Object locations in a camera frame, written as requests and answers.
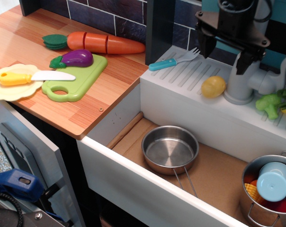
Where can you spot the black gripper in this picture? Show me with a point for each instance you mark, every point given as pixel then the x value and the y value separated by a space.
pixel 233 25

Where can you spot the yellow toy potato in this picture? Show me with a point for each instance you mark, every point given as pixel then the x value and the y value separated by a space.
pixel 213 87

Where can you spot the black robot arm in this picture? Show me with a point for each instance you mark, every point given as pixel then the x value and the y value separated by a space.
pixel 261 11

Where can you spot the orange toy piece in pot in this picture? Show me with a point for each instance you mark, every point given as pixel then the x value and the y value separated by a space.
pixel 254 182

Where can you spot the grey toy faucet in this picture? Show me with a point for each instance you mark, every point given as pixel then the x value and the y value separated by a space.
pixel 241 87

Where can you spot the white toy sink unit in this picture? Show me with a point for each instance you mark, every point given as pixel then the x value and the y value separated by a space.
pixel 173 97

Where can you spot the green toy broccoli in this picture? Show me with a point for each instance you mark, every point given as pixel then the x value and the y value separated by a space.
pixel 268 103

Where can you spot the orange toy carrot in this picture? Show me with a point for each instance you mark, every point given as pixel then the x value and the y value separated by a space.
pixel 95 43

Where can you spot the light blue plastic cup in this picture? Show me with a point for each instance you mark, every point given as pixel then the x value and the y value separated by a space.
pixel 271 182

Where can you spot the yellow toy corn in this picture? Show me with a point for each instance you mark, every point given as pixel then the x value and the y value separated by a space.
pixel 253 193

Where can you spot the green plastic cutting board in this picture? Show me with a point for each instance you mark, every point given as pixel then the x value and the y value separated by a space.
pixel 72 91

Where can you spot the purple toy eggplant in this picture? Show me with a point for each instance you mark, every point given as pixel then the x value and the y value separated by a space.
pixel 75 58

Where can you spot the red toy fruit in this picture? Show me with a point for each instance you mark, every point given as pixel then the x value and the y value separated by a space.
pixel 278 206

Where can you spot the grey toy oven door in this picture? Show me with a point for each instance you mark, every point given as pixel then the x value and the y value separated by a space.
pixel 28 149

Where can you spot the pale yellow plastic plate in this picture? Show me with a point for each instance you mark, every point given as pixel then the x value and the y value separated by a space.
pixel 13 93

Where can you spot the blue clamp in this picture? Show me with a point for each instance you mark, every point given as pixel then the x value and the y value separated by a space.
pixel 21 185

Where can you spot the toy fork blue handle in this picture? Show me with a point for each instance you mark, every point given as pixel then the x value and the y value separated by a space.
pixel 189 56

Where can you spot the steel pan with wire handle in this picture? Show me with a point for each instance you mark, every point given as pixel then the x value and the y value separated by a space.
pixel 170 150

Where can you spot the steel pot with handles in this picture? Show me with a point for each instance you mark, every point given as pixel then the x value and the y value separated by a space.
pixel 254 212

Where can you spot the toy knife yellow handle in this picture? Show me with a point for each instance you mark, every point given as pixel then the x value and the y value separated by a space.
pixel 12 79

